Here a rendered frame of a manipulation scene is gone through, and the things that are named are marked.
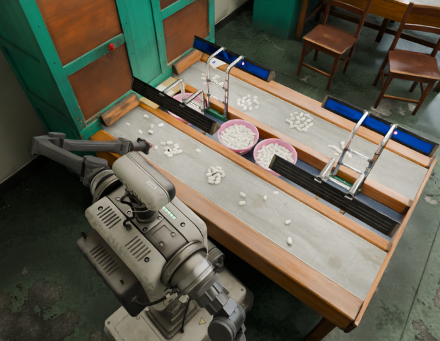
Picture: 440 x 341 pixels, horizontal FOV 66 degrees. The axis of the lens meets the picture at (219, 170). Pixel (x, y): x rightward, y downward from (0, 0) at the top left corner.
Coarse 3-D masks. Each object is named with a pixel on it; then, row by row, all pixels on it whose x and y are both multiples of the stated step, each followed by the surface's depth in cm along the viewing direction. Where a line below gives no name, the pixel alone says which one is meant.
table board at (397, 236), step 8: (432, 168) 207; (424, 184) 200; (416, 200) 193; (408, 216) 186; (400, 232) 180; (392, 240) 182; (392, 248) 175; (384, 264) 169; (376, 280) 164; (368, 296) 160; (360, 312) 155; (360, 320) 153; (352, 328) 156
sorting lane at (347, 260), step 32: (128, 128) 225; (160, 128) 225; (160, 160) 208; (192, 160) 209; (224, 160) 209; (224, 192) 194; (256, 192) 195; (256, 224) 182; (288, 224) 182; (320, 224) 183; (320, 256) 171; (352, 256) 172; (384, 256) 172; (352, 288) 162
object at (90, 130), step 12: (168, 72) 250; (156, 84) 245; (36, 108) 232; (48, 120) 239; (60, 120) 217; (96, 120) 215; (48, 132) 254; (60, 132) 239; (72, 132) 217; (84, 132) 212; (96, 156) 236
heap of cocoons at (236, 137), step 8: (232, 128) 227; (240, 128) 225; (224, 136) 221; (232, 136) 222; (240, 136) 221; (248, 136) 221; (224, 144) 218; (232, 144) 219; (240, 144) 218; (248, 144) 219; (240, 152) 215
